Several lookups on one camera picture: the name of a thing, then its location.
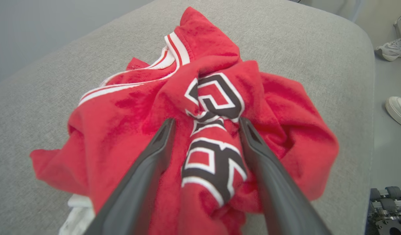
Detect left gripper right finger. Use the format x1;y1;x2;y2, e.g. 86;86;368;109
238;117;331;235

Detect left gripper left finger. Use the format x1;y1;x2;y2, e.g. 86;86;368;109
84;117;176;235

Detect red basketball jersey white sleeves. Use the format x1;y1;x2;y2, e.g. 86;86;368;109
30;7;340;235

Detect white smooth shoe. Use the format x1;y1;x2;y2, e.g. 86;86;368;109
385;96;401;129

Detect grey mesh sneaker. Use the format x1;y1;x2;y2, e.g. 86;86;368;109
374;34;401;62

